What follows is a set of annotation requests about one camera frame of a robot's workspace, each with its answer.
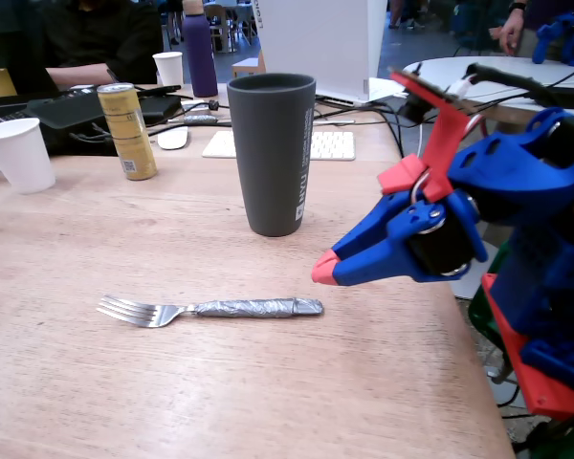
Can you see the black wristwatch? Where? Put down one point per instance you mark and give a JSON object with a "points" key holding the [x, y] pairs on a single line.
{"points": [[517, 7]]}

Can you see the light wooden chair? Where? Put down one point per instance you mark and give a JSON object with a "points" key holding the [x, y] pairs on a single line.
{"points": [[249, 64]]}

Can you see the bare forearm of seated person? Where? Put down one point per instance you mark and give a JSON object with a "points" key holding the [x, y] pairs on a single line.
{"points": [[76, 75]]}

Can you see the person in black top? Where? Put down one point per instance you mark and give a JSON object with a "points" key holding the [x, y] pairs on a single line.
{"points": [[105, 33]]}

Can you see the white keyboard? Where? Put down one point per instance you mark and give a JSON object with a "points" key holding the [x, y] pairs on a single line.
{"points": [[330, 146]]}

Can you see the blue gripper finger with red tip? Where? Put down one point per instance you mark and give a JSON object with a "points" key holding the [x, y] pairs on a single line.
{"points": [[378, 260], [373, 217]]}

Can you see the white round table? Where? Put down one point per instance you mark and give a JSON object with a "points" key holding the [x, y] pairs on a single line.
{"points": [[545, 69]]}

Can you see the red robot base plate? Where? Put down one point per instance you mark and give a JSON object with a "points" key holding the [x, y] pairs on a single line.
{"points": [[540, 382]]}

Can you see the purple bottle wooden cap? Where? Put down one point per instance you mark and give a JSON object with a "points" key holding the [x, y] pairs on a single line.
{"points": [[199, 52]]}

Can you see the black laptop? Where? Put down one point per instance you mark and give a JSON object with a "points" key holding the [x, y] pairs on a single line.
{"points": [[76, 112]]}

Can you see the black smartphone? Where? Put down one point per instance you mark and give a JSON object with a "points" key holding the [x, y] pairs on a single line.
{"points": [[162, 90]]}

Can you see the tall gray cup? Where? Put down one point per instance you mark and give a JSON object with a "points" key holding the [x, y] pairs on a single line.
{"points": [[268, 158]]}

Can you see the black keyboard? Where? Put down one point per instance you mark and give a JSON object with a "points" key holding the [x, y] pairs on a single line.
{"points": [[76, 148]]}

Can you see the white standing board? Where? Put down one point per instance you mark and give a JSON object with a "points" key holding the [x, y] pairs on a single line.
{"points": [[325, 43]]}

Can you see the green table clamp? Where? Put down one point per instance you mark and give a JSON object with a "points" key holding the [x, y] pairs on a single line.
{"points": [[480, 320]]}

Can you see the small white paper cup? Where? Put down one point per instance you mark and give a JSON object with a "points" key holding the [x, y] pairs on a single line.
{"points": [[169, 69]]}

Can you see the large white paper cup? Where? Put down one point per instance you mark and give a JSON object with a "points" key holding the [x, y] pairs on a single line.
{"points": [[19, 158]]}

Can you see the red camera mount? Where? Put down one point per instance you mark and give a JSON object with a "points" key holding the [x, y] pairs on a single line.
{"points": [[442, 138]]}

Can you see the yellow drink can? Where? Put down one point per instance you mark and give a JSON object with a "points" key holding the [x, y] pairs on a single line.
{"points": [[129, 134]]}

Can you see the bystander hand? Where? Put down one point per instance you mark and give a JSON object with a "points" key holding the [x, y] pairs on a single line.
{"points": [[513, 33]]}

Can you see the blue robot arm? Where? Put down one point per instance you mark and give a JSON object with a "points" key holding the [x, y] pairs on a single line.
{"points": [[540, 287]]}

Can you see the white computer mouse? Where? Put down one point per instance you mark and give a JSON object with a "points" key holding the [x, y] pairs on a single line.
{"points": [[173, 137]]}

